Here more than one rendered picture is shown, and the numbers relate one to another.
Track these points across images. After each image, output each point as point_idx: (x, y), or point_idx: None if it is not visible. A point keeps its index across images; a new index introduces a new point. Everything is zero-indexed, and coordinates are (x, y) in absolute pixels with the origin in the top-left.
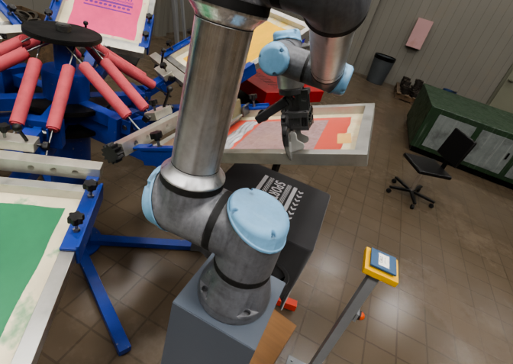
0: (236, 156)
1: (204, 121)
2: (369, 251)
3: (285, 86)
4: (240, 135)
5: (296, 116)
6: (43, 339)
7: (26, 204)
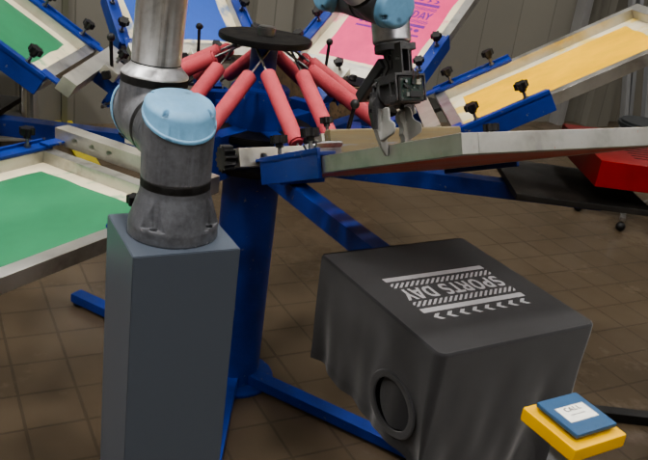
0: (339, 159)
1: (142, 4)
2: None
3: (373, 39)
4: None
5: (385, 80)
6: (33, 273)
7: (121, 200)
